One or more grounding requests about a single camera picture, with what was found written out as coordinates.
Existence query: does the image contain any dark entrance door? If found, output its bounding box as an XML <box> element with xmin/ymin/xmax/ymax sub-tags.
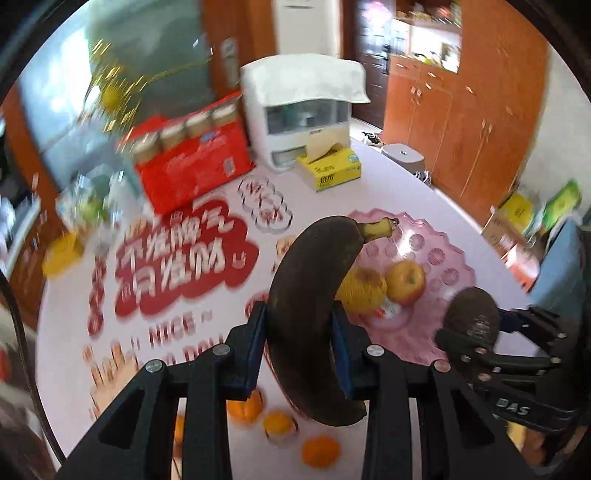
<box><xmin>355</xmin><ymin>0</ymin><xmax>394</xmax><ymax>131</ymax></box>

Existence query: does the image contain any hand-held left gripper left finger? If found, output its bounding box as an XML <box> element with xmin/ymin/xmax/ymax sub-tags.
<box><xmin>55</xmin><ymin>300</ymin><xmax>269</xmax><ymax>480</ymax></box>

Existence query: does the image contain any wooden wall cabinet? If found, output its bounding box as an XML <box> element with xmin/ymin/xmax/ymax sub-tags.
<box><xmin>383</xmin><ymin>0</ymin><xmax>551</xmax><ymax>227</ymax></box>

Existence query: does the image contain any white cloth cover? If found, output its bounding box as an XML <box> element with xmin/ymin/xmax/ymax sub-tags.
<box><xmin>241</xmin><ymin>54</ymin><xmax>371</xmax><ymax>106</ymax></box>

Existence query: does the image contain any green label plastic bottle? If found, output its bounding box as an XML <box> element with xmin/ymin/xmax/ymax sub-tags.
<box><xmin>60</xmin><ymin>175</ymin><xmax>112</xmax><ymax>228</ymax></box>

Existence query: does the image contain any blue chair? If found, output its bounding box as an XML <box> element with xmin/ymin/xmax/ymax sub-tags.
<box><xmin>530</xmin><ymin>219</ymin><xmax>591</xmax><ymax>315</ymax></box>

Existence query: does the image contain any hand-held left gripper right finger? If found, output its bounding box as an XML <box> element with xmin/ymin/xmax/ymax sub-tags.
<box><xmin>330</xmin><ymin>300</ymin><xmax>536</xmax><ymax>480</ymax></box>

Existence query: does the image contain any red yellow apple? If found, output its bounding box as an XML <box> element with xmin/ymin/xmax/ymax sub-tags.
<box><xmin>385</xmin><ymin>261</ymin><xmax>426</xmax><ymax>306</ymax></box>

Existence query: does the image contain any dark green avocado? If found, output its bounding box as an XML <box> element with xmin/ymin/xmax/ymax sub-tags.
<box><xmin>443</xmin><ymin>286</ymin><xmax>502</xmax><ymax>347</ymax></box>

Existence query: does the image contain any large yellow orange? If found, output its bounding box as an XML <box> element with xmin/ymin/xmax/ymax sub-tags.
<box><xmin>301</xmin><ymin>436</ymin><xmax>341</xmax><ymax>469</ymax></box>

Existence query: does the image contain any red drink bottle pack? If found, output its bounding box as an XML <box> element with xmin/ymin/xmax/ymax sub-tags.
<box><xmin>121</xmin><ymin>92</ymin><xmax>257</xmax><ymax>214</ymax></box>

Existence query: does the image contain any flat yellow box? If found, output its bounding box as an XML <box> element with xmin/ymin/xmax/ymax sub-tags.
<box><xmin>42</xmin><ymin>231</ymin><xmax>85</xmax><ymax>278</ymax></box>

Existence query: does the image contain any dark brown banana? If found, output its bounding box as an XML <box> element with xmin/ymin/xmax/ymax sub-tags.
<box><xmin>268</xmin><ymin>216</ymin><xmax>400</xmax><ymax>428</ymax></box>

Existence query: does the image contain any yellow package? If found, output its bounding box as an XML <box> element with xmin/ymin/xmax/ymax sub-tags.
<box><xmin>501</xmin><ymin>194</ymin><xmax>539</xmax><ymax>236</ymax></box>

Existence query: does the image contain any pink plastic fruit plate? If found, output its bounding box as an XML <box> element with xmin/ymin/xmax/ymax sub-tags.
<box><xmin>332</xmin><ymin>209</ymin><xmax>476</xmax><ymax>370</ymax></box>

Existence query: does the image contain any white countertop appliance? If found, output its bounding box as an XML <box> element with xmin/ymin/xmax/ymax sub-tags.
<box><xmin>242</xmin><ymin>69</ymin><xmax>355</xmax><ymax>172</ymax></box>

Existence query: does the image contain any cardboard box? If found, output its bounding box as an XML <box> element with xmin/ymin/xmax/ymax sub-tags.
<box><xmin>482</xmin><ymin>203</ymin><xmax>542</xmax><ymax>292</ymax></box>

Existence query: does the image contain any yellow tissue box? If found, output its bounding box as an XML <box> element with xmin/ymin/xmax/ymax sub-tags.
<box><xmin>295</xmin><ymin>127</ymin><xmax>362</xmax><ymax>193</ymax></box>

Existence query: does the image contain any green bag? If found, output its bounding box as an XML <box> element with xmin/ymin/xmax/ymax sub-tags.
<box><xmin>542</xmin><ymin>180</ymin><xmax>583</xmax><ymax>232</ymax></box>

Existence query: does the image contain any white plastic stool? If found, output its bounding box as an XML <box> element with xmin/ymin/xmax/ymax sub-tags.
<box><xmin>382</xmin><ymin>143</ymin><xmax>426</xmax><ymax>175</ymax></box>

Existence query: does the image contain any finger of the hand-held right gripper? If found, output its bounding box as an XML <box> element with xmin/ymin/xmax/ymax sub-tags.
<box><xmin>499</xmin><ymin>306</ymin><xmax>579</xmax><ymax>360</ymax></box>
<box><xmin>436</xmin><ymin>328</ymin><xmax>563</xmax><ymax>393</ymax></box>

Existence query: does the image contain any red white package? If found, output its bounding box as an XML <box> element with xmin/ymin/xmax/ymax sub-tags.
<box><xmin>503</xmin><ymin>244</ymin><xmax>541</xmax><ymax>292</ymax></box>

